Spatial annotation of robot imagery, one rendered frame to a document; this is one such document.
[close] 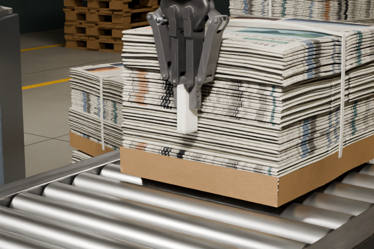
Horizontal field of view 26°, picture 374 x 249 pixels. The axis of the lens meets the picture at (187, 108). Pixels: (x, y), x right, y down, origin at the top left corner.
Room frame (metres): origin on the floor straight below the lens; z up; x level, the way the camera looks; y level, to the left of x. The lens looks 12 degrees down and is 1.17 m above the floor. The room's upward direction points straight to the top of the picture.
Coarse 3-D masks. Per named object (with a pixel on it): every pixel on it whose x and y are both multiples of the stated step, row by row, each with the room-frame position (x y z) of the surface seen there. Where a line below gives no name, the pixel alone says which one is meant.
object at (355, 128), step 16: (240, 16) 1.48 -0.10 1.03; (256, 16) 1.48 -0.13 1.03; (368, 32) 1.28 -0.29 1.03; (352, 48) 1.24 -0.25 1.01; (368, 48) 1.29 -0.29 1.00; (352, 64) 1.24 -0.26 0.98; (368, 64) 1.29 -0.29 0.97; (352, 80) 1.25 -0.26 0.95; (368, 80) 1.29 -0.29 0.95; (352, 96) 1.25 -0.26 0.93; (368, 96) 1.30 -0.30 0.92; (352, 112) 1.26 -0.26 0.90; (368, 112) 1.31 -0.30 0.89; (352, 128) 1.26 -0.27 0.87; (368, 128) 1.31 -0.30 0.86
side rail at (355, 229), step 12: (360, 216) 1.05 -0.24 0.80; (372, 216) 1.05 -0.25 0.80; (336, 228) 1.00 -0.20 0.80; (348, 228) 1.00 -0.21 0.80; (360, 228) 1.00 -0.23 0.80; (372, 228) 1.00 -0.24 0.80; (324, 240) 0.96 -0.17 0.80; (336, 240) 0.96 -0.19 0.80; (348, 240) 0.96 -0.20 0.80; (360, 240) 0.96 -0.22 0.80; (372, 240) 0.98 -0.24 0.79
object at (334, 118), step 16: (272, 32) 1.26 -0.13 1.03; (288, 32) 1.25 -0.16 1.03; (304, 32) 1.24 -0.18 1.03; (320, 32) 1.24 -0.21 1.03; (352, 32) 1.24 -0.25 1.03; (336, 48) 1.19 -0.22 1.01; (336, 64) 1.20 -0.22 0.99; (336, 80) 1.21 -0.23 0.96; (336, 96) 1.21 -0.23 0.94; (336, 112) 1.22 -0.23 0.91; (336, 128) 1.22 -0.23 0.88; (336, 144) 1.22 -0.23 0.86
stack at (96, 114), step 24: (72, 72) 2.16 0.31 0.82; (96, 72) 2.10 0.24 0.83; (120, 72) 2.10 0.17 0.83; (72, 96) 2.17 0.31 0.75; (96, 96) 2.06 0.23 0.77; (120, 96) 1.95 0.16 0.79; (72, 120) 2.16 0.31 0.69; (96, 120) 2.05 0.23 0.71; (120, 120) 1.96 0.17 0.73; (120, 144) 1.96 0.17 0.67
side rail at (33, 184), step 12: (96, 156) 1.36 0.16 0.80; (108, 156) 1.36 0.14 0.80; (60, 168) 1.29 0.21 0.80; (72, 168) 1.29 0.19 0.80; (84, 168) 1.29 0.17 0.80; (96, 168) 1.30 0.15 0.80; (24, 180) 1.22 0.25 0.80; (36, 180) 1.22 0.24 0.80; (48, 180) 1.22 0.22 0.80; (60, 180) 1.23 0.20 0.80; (72, 180) 1.25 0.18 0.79; (0, 192) 1.16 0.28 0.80; (12, 192) 1.16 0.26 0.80; (36, 192) 1.19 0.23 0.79; (0, 204) 1.13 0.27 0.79
